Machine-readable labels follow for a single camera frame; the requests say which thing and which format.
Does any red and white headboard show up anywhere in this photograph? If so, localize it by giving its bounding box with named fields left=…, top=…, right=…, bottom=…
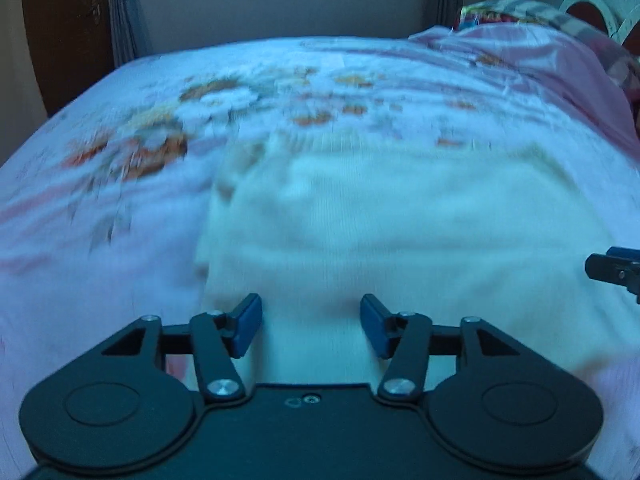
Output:
left=559, top=0, right=640, bottom=41

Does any floral bedsheet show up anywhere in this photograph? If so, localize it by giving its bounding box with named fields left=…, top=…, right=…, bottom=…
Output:
left=0, top=35, right=640, bottom=480

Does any striped pillow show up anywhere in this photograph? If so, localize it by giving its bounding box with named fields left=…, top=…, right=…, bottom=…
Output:
left=456, top=0, right=640, bottom=88

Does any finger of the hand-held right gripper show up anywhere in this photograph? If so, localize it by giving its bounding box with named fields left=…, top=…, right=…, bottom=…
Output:
left=584, top=246, right=640, bottom=304

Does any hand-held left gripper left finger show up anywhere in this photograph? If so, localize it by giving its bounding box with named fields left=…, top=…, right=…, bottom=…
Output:
left=101, top=293, right=264, bottom=404

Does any cream knit sweater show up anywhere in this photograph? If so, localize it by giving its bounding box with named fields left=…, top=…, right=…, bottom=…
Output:
left=194, top=132, right=640, bottom=386

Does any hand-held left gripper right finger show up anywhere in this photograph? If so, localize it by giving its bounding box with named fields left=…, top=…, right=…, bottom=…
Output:
left=360, top=293, right=522, bottom=404

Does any pink blanket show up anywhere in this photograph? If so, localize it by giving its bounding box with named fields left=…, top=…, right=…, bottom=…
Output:
left=409, top=24, right=640, bottom=148

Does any brown wooden door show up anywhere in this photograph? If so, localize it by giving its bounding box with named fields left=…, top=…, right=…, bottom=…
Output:
left=19, top=0, right=117, bottom=118

